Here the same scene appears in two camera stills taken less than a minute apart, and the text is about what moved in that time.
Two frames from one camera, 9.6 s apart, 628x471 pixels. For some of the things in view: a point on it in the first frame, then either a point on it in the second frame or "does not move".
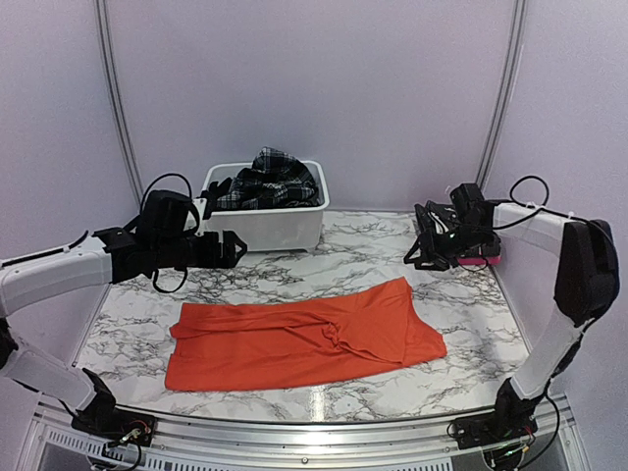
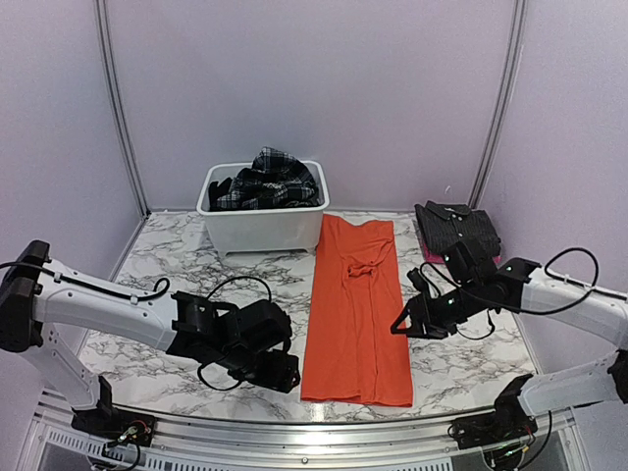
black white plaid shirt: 276,180 does not move
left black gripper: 223,258 -> 280,377
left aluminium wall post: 101,15 does not move
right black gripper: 428,253 -> 421,318
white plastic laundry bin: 276,229 does not move
